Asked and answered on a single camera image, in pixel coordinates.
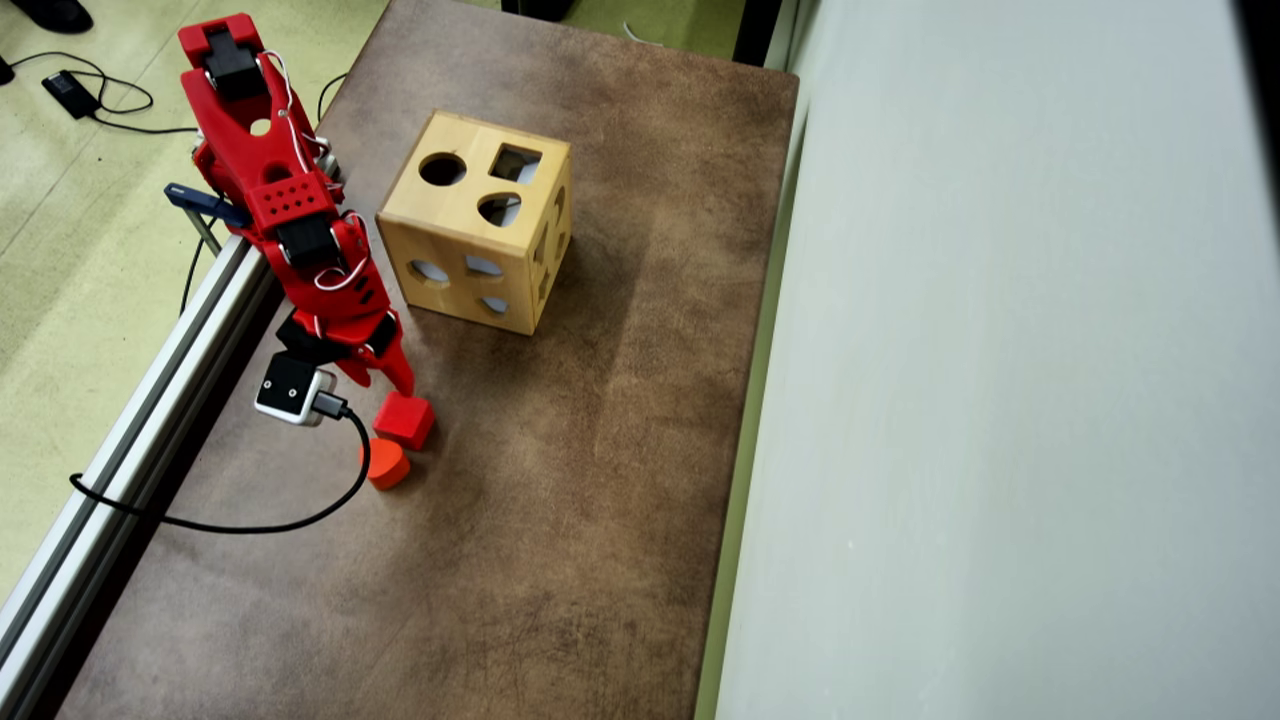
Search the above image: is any wooden shape sorter box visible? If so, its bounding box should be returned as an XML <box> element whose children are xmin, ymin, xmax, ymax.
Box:
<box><xmin>376</xmin><ymin>110</ymin><xmax>574</xmax><ymax>337</ymax></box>

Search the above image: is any black camera cable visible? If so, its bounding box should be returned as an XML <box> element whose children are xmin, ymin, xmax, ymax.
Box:
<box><xmin>68</xmin><ymin>392</ymin><xmax>373</xmax><ymax>535</ymax></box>

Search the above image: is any blue clamp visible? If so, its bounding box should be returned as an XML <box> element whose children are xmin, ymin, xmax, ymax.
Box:
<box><xmin>165</xmin><ymin>182</ymin><xmax>251</xmax><ymax>259</ymax></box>

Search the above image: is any red cube block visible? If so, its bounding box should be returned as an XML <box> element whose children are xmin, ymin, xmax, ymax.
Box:
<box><xmin>372</xmin><ymin>390</ymin><xmax>437</xmax><ymax>451</ymax></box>

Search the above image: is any aluminium profile rail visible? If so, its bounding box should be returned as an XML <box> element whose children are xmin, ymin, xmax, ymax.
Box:
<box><xmin>0</xmin><ymin>235</ymin><xmax>276</xmax><ymax>720</ymax></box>

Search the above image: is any orange-red cylinder block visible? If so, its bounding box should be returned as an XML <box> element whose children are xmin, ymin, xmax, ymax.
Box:
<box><xmin>360</xmin><ymin>437</ymin><xmax>412</xmax><ymax>492</ymax></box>

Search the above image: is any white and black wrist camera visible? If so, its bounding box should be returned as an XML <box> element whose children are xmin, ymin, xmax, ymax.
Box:
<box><xmin>254</xmin><ymin>352</ymin><xmax>339</xmax><ymax>428</ymax></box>

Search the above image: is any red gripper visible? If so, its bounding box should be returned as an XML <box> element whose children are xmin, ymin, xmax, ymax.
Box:
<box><xmin>278</xmin><ymin>262</ymin><xmax>417</xmax><ymax>397</ymax></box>

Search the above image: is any black adapter cable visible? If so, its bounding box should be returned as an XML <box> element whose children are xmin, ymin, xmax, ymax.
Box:
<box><xmin>8</xmin><ymin>50</ymin><xmax>201</xmax><ymax>136</ymax></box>

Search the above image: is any black power adapter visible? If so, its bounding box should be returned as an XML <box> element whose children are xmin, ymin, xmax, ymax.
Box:
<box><xmin>42</xmin><ymin>70</ymin><xmax>101</xmax><ymax>121</ymax></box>

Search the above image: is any black shoe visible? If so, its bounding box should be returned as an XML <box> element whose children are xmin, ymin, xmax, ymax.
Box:
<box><xmin>8</xmin><ymin>0</ymin><xmax>94</xmax><ymax>34</ymax></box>

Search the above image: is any brown table mat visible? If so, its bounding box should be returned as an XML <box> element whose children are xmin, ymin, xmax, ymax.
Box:
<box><xmin>55</xmin><ymin>0</ymin><xmax>801</xmax><ymax>720</ymax></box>

